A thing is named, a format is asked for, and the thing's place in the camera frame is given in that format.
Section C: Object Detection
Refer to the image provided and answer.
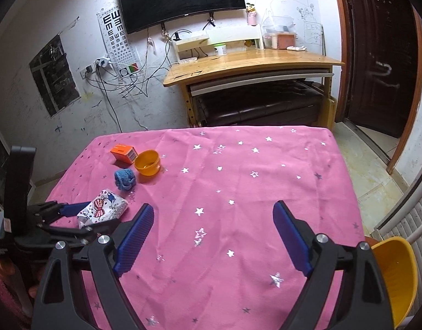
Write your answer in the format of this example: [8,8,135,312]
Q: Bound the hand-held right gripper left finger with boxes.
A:
[32,203,156,330]

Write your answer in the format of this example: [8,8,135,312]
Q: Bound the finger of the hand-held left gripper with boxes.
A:
[27,200,93,227]
[39,218,124,248]

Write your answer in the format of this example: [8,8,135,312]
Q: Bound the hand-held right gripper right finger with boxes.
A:
[273,200,394,330]

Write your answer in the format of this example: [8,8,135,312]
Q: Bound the white printed snack packet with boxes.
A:
[76,188,129,229]

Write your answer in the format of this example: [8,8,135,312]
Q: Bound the yellow plastic bucket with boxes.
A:
[371,236,419,330]

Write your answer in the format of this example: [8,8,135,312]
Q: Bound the person's left forearm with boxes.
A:
[0,256,29,330]

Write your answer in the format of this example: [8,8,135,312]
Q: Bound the small orange cup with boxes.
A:
[134,149,161,177]

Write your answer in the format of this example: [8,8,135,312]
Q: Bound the orange cardboard box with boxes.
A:
[110,144,139,163]

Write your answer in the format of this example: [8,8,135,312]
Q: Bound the pink star tablecloth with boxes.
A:
[43,124,364,330]

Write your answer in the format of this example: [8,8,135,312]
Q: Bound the white chair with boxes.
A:
[372,177,422,234]

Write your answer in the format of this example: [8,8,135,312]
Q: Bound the white slatted shutter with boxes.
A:
[383,192,422,248]

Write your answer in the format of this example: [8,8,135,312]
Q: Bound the dark leather bench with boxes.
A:
[195,81,326,128]

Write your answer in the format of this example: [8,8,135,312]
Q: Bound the eye chart poster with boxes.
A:
[96,9,143,76]

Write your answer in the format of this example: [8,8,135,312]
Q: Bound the wooden desk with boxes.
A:
[163,48,345,128]

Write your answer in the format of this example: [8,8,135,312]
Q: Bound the clear plastic container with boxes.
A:
[261,15,299,50]

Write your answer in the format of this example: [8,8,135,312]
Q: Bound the white desk shelf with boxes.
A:
[173,26,263,64]

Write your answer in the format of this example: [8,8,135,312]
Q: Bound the pink cup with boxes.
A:
[246,3,259,26]

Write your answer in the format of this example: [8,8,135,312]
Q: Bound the dark brown door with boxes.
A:
[338,0,421,138]

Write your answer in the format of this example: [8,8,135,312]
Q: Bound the dark wall panel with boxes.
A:
[29,34,82,117]

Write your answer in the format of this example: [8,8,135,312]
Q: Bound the tangled power cables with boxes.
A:
[84,38,184,111]

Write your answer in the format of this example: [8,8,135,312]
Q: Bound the black wall television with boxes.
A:
[116,0,247,35]

